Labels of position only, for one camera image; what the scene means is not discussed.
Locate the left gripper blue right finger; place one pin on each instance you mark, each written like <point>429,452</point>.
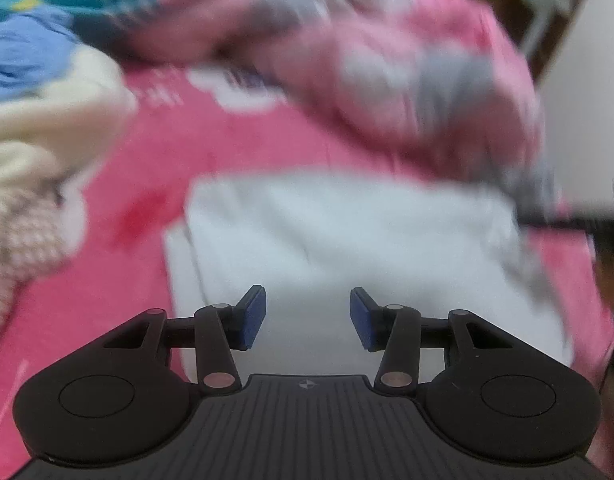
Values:
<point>373,323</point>

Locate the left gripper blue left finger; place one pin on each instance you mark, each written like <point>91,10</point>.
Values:
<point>241,322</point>

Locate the white shirt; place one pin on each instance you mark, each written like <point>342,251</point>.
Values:
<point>309,238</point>

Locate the pink floral bed sheet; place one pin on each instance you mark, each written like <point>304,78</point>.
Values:
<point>205,122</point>

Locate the beige checked knit garment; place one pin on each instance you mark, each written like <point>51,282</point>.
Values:
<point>39,230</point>

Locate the cream sweater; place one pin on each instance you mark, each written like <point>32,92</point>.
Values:
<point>64,124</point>

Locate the pink grey blue duvet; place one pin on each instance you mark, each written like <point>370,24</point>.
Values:
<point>440,77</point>

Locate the blue garment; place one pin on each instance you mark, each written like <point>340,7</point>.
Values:
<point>35,47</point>

